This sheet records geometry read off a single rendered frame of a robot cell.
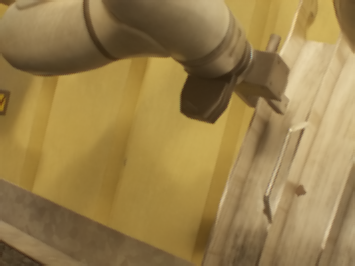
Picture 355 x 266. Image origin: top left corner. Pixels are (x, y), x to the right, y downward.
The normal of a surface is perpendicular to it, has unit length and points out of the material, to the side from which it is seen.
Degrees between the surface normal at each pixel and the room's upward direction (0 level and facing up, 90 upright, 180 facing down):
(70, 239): 90
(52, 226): 90
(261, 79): 77
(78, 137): 90
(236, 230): 84
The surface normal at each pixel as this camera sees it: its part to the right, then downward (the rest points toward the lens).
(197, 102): -0.49, -0.32
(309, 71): -0.40, -0.51
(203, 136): -0.55, -0.10
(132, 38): -0.28, 0.89
